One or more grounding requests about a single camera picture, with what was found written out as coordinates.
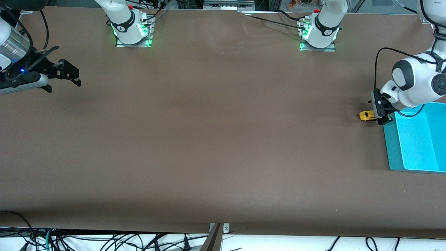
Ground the turquoise plastic bin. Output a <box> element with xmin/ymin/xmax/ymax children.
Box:
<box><xmin>382</xmin><ymin>102</ymin><xmax>446</xmax><ymax>173</ymax></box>

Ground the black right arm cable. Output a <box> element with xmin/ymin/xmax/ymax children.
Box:
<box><xmin>17</xmin><ymin>10</ymin><xmax>50</xmax><ymax>61</ymax></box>

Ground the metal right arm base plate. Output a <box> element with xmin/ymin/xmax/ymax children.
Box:
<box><xmin>115</xmin><ymin>16</ymin><xmax>154</xmax><ymax>48</ymax></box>

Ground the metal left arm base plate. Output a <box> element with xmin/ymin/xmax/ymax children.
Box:
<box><xmin>299</xmin><ymin>18</ymin><xmax>337</xmax><ymax>52</ymax></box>

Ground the black table cable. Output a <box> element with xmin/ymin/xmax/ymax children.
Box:
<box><xmin>248</xmin><ymin>15</ymin><xmax>303</xmax><ymax>28</ymax></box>
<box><xmin>277</xmin><ymin>10</ymin><xmax>307</xmax><ymax>22</ymax></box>

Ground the black looped floor cable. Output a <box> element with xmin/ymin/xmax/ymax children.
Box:
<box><xmin>0</xmin><ymin>210</ymin><xmax>35</xmax><ymax>244</ymax></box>

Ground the black floor cable tangle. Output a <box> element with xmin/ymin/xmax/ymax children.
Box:
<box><xmin>21</xmin><ymin>232</ymin><xmax>209</xmax><ymax>251</ymax></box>

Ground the dark support post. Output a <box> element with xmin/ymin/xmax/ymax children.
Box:
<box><xmin>200</xmin><ymin>223</ymin><xmax>224</xmax><ymax>251</ymax></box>

